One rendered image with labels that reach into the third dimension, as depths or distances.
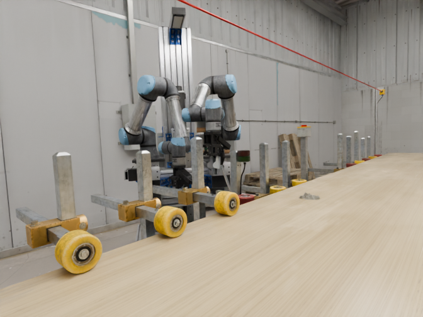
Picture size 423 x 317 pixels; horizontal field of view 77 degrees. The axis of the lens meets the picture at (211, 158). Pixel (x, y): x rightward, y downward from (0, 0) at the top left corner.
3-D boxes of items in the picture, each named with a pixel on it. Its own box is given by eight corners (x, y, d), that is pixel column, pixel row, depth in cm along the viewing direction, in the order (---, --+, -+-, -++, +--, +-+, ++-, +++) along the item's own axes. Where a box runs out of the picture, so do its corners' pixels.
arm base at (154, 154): (138, 158, 201) (138, 144, 200) (158, 156, 204) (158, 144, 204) (137, 159, 187) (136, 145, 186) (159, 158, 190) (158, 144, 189)
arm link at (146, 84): (140, 148, 191) (170, 85, 160) (120, 149, 180) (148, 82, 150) (134, 136, 196) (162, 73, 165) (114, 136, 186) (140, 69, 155)
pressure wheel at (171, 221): (160, 201, 76) (179, 211, 82) (148, 229, 74) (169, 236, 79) (173, 204, 72) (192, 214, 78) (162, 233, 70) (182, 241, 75)
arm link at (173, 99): (169, 84, 179) (187, 155, 171) (155, 82, 171) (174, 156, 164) (179, 76, 170) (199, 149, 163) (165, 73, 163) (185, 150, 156)
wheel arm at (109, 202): (90, 202, 108) (89, 194, 108) (99, 200, 111) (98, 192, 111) (167, 227, 74) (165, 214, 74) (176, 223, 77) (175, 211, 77)
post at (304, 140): (300, 202, 185) (299, 137, 181) (303, 200, 188) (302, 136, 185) (306, 203, 182) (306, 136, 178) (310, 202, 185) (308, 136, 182)
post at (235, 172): (233, 249, 130) (230, 150, 126) (237, 246, 133) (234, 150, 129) (238, 251, 128) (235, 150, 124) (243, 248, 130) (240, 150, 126)
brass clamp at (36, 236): (26, 243, 69) (24, 224, 68) (80, 229, 79) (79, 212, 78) (33, 250, 64) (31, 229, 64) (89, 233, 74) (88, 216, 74)
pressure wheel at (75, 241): (98, 246, 64) (68, 273, 59) (78, 222, 60) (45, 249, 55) (110, 252, 60) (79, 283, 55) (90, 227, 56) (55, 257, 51)
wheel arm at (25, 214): (15, 217, 90) (14, 207, 90) (28, 215, 93) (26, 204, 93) (71, 259, 56) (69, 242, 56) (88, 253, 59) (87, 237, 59)
